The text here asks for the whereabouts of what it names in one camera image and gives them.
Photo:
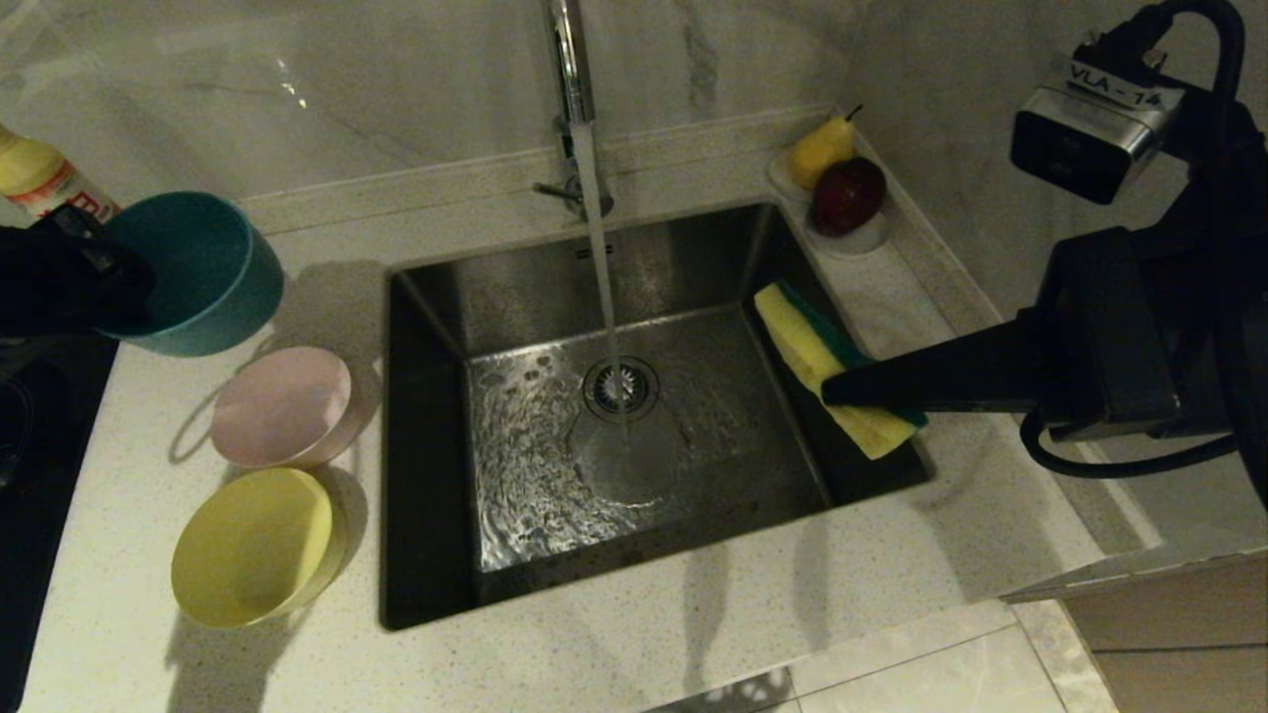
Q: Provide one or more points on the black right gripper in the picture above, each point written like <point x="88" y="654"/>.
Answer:
<point x="1109" y="337"/>

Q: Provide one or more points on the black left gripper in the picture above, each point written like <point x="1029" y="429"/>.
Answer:
<point x="45" y="287"/>

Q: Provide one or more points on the blue plastic bowl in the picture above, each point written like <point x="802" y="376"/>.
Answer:
<point x="208" y="277"/>

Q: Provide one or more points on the orange dish soap bottle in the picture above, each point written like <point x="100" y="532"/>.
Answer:
<point x="40" y="178"/>

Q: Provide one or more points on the green and yellow sponge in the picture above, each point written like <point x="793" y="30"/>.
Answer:
<point x="802" y="337"/>

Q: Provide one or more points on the chrome faucet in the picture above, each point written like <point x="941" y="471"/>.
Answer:
<point x="568" y="59"/>

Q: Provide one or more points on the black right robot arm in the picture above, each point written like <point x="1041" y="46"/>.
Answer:
<point x="1228" y="297"/>

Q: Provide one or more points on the stainless steel sink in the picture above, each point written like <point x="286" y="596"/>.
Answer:
<point x="693" y="465"/>

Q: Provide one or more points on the round metal sink drain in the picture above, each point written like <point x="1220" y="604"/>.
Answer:
<point x="620" y="388"/>

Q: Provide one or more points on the small white dish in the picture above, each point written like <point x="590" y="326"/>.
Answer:
<point x="852" y="243"/>

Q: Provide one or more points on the dark red apple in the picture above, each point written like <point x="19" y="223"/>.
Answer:
<point x="845" y="196"/>

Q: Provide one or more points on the black induction cooktop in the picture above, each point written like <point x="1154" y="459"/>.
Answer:
<point x="40" y="475"/>

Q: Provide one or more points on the pink plastic bowl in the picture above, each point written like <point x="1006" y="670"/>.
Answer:
<point x="282" y="406"/>

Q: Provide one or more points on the yellow pear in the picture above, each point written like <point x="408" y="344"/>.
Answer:
<point x="817" y="153"/>

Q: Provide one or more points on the yellow plastic bowl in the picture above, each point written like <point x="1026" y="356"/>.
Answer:
<point x="248" y="550"/>

